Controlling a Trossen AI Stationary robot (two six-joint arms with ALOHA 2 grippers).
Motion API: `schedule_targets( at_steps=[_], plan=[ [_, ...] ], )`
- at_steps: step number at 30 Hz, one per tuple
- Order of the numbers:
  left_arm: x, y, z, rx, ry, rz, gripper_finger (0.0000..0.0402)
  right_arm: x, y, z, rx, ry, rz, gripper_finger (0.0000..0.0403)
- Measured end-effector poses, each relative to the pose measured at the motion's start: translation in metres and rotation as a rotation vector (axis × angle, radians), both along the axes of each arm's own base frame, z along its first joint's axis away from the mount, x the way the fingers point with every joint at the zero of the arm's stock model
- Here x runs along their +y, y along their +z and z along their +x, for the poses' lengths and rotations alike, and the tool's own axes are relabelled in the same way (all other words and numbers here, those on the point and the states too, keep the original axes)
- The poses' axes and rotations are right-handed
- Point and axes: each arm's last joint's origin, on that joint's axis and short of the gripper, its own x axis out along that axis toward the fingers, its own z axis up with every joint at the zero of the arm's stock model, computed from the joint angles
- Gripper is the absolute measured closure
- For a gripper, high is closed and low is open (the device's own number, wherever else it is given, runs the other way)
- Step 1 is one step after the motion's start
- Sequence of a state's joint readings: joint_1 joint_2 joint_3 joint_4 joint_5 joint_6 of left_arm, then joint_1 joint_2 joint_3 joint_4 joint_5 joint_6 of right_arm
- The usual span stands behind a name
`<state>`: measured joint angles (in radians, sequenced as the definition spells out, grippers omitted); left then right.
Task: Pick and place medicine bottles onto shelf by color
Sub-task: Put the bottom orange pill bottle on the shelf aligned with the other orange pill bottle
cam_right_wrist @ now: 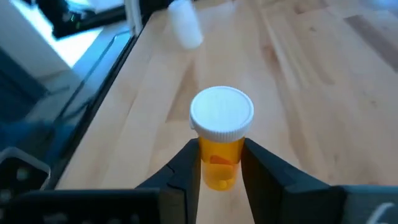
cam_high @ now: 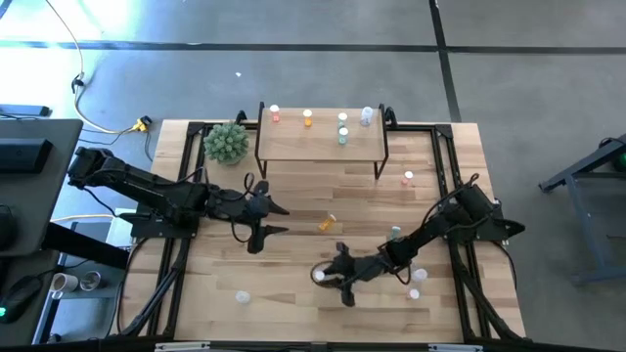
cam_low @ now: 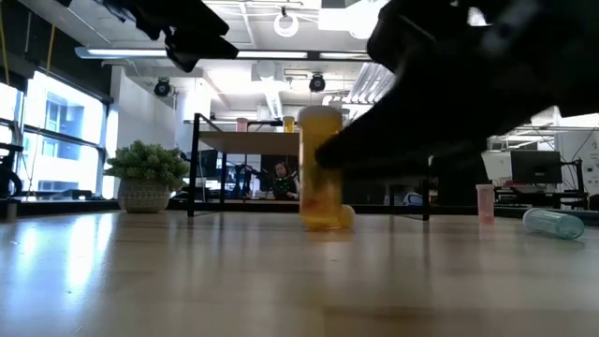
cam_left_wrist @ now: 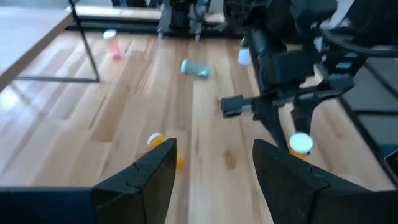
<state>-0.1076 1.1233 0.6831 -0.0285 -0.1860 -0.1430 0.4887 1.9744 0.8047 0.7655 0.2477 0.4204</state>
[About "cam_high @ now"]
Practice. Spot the green plant in white pot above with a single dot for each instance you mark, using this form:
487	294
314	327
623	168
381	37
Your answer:
226	143

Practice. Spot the dark grey desk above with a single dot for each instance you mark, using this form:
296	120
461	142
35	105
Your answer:
49	205

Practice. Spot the orange medicine bottle white cap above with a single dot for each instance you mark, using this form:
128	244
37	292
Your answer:
326	223
319	276
307	117

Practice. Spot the wooden shelf with black legs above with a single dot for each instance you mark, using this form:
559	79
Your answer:
318	149

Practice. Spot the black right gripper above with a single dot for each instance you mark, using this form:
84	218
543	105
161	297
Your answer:
364	268

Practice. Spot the white label strip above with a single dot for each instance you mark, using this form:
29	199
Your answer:
455	348
181	347

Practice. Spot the blue-grey metal stand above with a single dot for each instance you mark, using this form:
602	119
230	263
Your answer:
577	205

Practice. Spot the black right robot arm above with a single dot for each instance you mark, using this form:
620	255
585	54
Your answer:
440	222

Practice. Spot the flat black device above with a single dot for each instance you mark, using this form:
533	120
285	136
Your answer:
24	110

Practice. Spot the black box device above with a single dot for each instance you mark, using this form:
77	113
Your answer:
24	155

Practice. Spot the clear medicine bottle white cap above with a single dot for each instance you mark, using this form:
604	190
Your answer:
367	116

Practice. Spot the black diagonal beam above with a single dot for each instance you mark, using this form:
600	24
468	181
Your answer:
83	244

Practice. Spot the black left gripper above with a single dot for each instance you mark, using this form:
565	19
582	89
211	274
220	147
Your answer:
235	205

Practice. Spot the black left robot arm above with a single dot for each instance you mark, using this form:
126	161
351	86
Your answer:
147	188

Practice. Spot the metal cup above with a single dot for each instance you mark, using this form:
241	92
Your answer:
90	281

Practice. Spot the white paper cup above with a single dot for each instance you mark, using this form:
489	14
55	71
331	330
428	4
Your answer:
66	282

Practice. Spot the black computer mouse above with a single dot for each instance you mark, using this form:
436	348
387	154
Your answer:
19	298

